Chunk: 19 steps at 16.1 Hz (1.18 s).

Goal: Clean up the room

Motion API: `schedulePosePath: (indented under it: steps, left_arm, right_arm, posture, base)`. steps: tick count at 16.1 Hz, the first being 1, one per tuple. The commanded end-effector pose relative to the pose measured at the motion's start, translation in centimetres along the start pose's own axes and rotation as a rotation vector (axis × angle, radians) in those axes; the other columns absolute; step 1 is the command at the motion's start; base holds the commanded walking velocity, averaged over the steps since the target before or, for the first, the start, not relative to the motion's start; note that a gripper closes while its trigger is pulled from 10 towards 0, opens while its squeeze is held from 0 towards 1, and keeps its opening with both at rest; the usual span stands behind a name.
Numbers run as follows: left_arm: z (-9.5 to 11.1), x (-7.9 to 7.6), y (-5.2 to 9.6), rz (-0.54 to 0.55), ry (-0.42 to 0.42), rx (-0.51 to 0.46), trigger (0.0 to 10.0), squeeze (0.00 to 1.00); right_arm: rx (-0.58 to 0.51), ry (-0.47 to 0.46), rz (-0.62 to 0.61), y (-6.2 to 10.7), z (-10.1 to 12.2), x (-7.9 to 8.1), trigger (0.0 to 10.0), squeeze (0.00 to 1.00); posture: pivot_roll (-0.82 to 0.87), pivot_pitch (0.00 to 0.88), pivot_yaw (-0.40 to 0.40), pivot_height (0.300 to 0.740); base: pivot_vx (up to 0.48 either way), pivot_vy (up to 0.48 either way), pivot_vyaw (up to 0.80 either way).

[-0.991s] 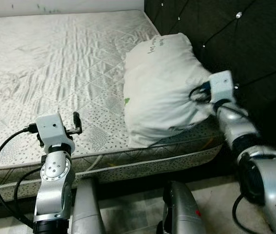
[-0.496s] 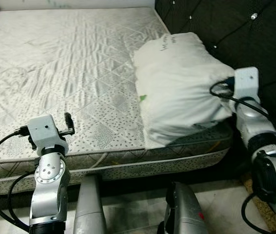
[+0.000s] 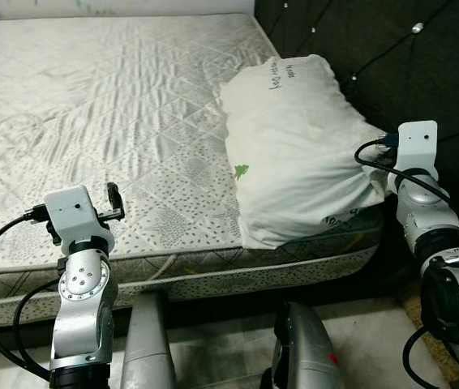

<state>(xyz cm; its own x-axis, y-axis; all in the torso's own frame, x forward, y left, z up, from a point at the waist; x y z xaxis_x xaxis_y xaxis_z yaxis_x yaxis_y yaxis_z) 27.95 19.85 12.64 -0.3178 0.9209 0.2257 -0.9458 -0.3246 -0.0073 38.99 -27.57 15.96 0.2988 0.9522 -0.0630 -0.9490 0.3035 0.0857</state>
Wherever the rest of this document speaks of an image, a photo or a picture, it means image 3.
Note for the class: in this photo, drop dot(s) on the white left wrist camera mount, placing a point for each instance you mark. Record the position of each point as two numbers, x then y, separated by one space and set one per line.
74 212

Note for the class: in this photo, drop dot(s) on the grey right robot leg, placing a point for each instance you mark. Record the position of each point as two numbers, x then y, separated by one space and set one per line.
306 356

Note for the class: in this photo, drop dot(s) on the grey robot leg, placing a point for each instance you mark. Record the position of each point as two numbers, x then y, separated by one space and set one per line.
306 356
148 348

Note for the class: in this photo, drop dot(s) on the white quilted mattress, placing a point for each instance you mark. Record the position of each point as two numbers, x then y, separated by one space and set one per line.
92 105

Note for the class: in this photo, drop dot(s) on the grey left robot leg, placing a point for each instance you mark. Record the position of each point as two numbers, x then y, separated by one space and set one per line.
148 348

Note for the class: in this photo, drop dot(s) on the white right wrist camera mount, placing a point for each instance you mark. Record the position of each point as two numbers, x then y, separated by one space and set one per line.
418 146

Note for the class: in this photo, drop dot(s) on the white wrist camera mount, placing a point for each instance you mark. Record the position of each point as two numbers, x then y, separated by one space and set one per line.
74 212
418 146

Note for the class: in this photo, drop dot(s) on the black tufted headboard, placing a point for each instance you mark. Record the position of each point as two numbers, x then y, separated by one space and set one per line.
408 65

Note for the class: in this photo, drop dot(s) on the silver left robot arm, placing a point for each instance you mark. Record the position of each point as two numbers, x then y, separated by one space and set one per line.
83 316

